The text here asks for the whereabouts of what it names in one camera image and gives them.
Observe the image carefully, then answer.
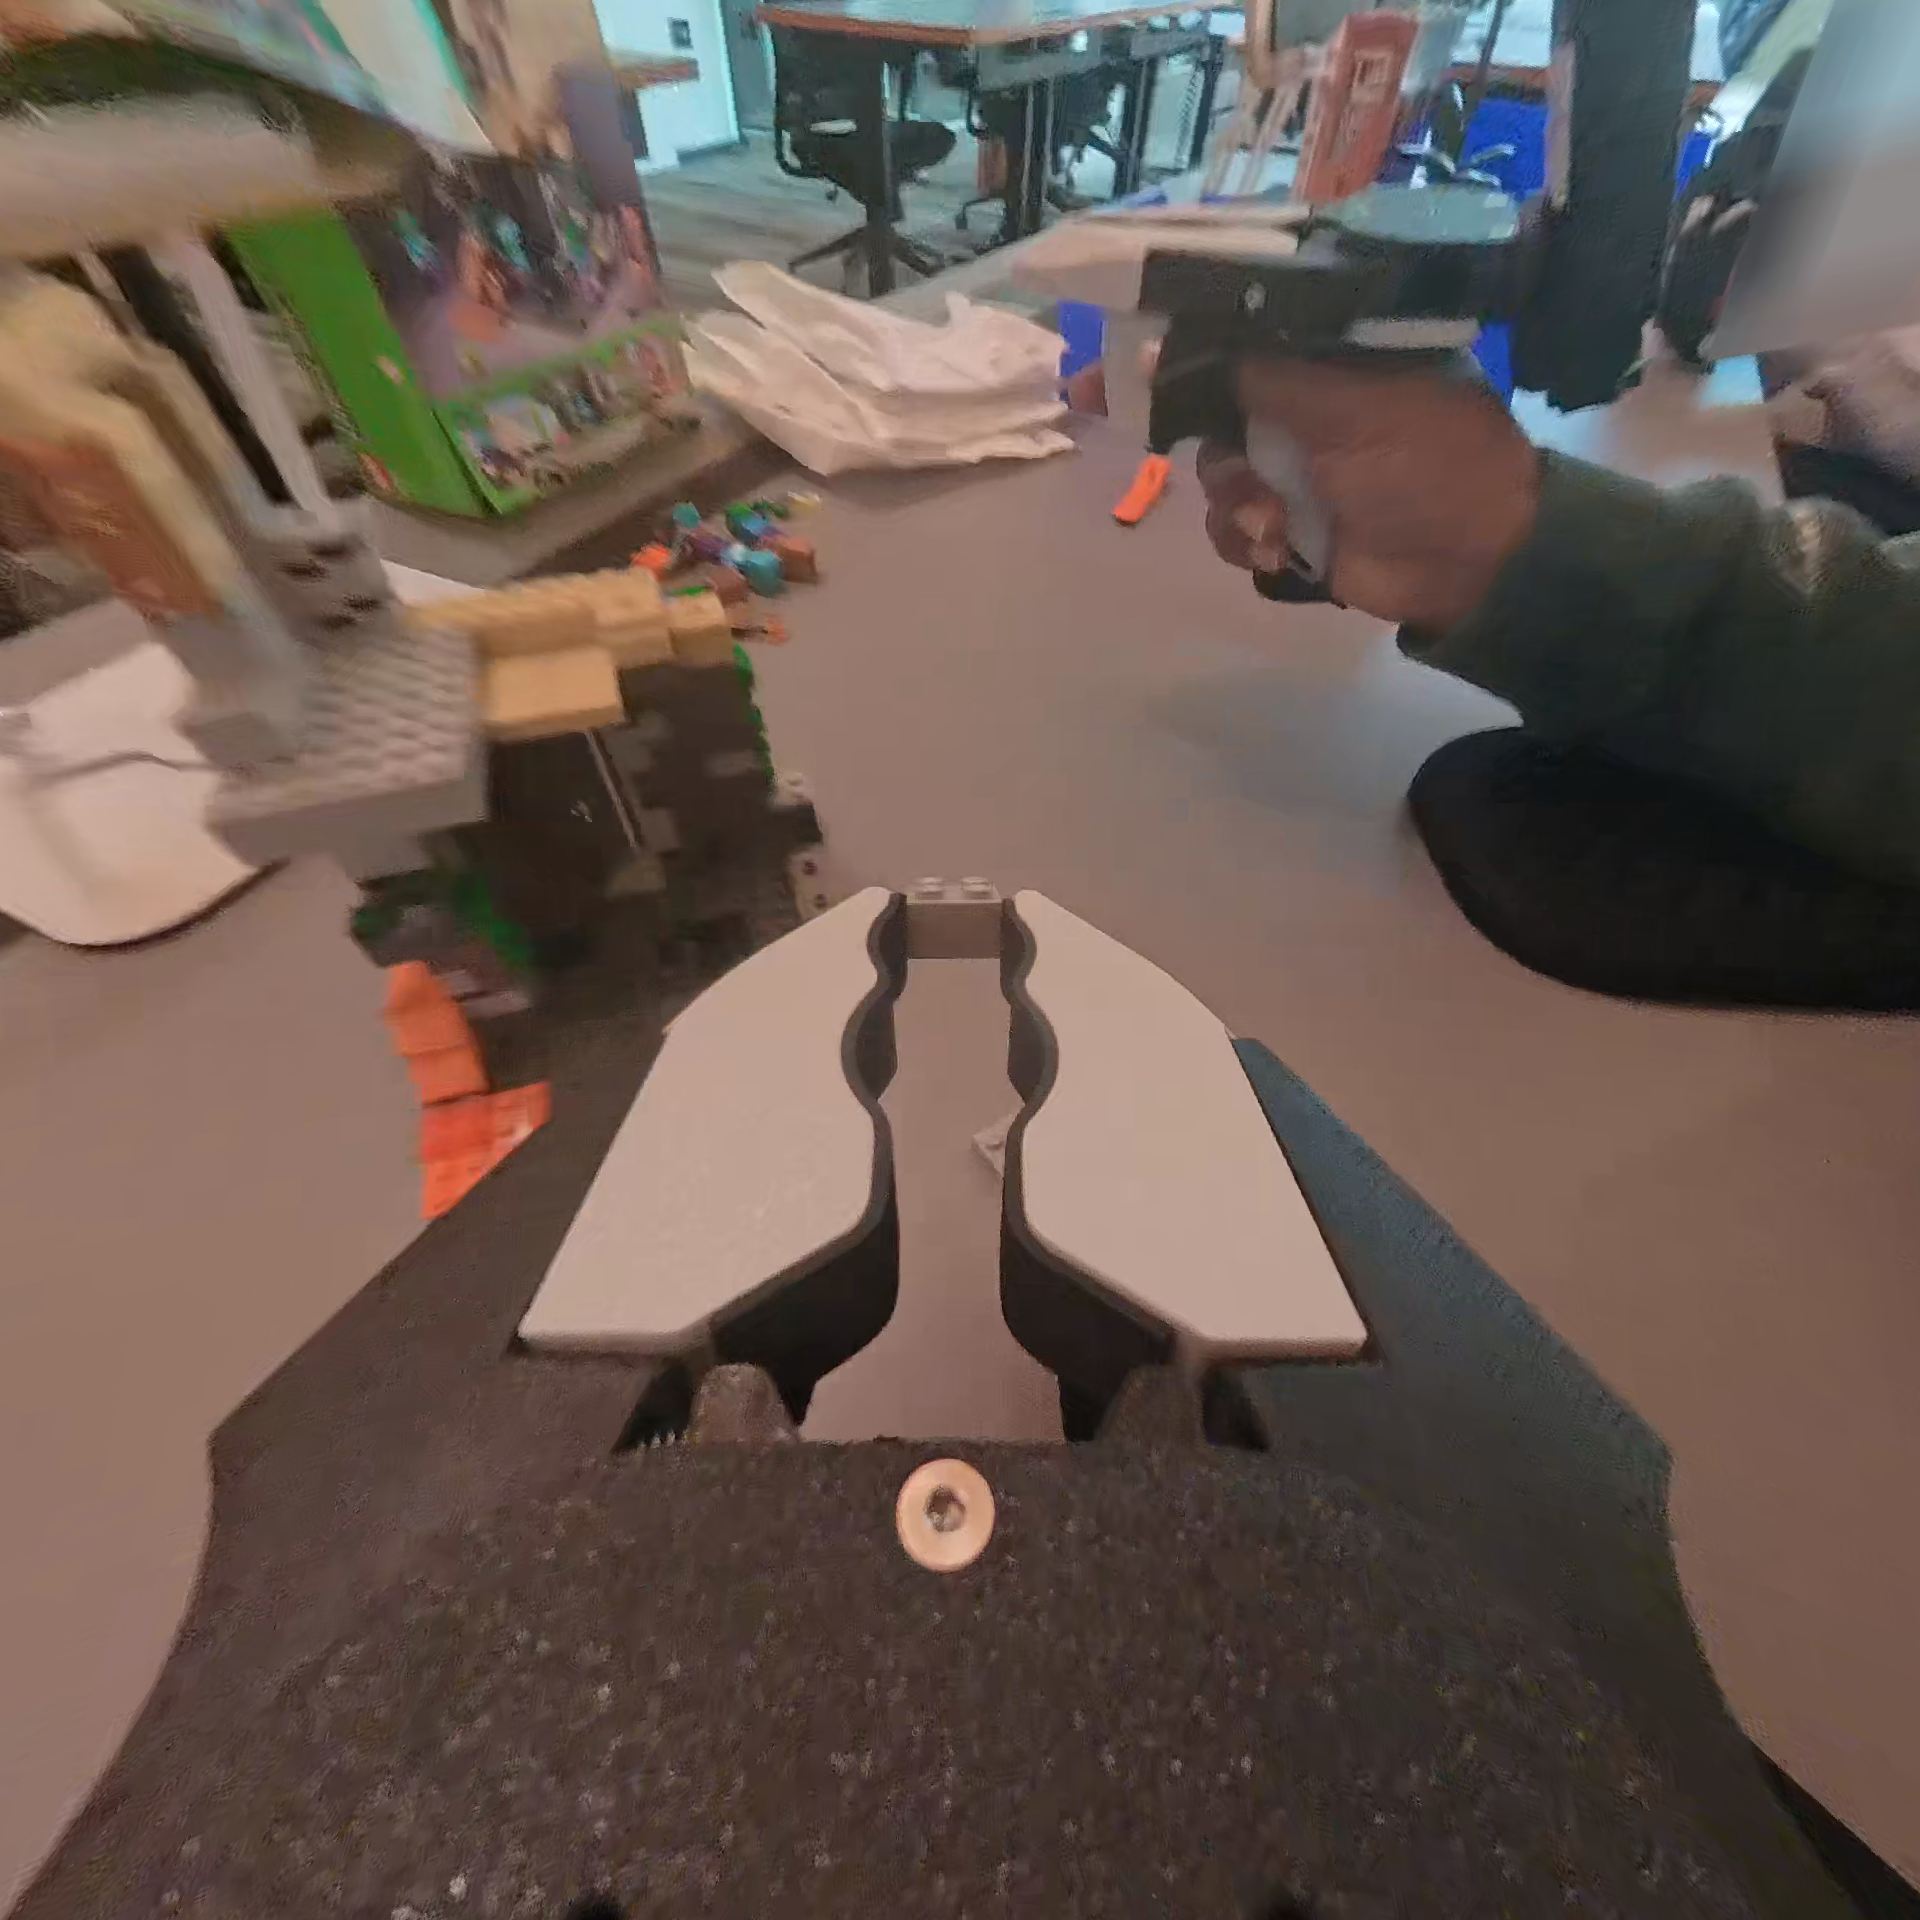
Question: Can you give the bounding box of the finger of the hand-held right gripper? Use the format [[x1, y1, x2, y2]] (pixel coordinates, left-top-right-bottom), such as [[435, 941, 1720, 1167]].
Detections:
[[1013, 211, 1307, 307]]

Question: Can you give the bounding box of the white book stand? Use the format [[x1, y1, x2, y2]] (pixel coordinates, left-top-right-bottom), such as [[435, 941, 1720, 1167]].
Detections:
[[0, 107, 386, 951]]

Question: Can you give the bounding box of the wooden-top black-leg desk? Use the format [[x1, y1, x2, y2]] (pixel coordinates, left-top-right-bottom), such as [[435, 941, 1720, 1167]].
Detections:
[[752, 0, 1246, 248]]

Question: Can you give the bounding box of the colourful brick pile right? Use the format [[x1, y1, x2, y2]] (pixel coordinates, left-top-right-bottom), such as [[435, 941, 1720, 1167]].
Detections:
[[631, 489, 830, 605]]

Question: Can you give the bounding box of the person's right forearm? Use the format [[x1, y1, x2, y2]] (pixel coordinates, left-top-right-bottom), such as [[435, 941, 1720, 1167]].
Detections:
[[1398, 452, 1920, 888]]

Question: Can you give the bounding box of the toy brick model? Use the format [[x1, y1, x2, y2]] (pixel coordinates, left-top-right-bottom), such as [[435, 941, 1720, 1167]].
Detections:
[[0, 270, 832, 1221]]

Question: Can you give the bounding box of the black office chair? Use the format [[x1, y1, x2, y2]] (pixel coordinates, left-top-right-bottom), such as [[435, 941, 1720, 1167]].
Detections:
[[770, 21, 965, 302]]

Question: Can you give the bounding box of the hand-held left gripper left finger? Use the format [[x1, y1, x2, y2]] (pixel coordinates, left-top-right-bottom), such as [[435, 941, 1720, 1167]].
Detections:
[[521, 888, 908, 1426]]

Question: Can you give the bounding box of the person's right hand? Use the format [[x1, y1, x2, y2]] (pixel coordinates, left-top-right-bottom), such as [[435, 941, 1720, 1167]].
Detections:
[[1200, 355, 1544, 645]]

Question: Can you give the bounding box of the grey desk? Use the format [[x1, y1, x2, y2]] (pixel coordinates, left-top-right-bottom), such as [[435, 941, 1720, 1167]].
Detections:
[[0, 196, 1920, 1862]]

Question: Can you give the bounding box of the grey square brick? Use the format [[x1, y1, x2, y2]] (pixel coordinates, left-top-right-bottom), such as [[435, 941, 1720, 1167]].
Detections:
[[903, 873, 1006, 964]]

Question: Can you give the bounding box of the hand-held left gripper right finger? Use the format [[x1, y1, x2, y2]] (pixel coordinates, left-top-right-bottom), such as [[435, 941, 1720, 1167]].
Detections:
[[999, 888, 1372, 1442]]

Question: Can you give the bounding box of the green toy brick set box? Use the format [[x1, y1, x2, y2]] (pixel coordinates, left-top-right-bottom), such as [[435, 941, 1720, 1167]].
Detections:
[[224, 0, 705, 522]]

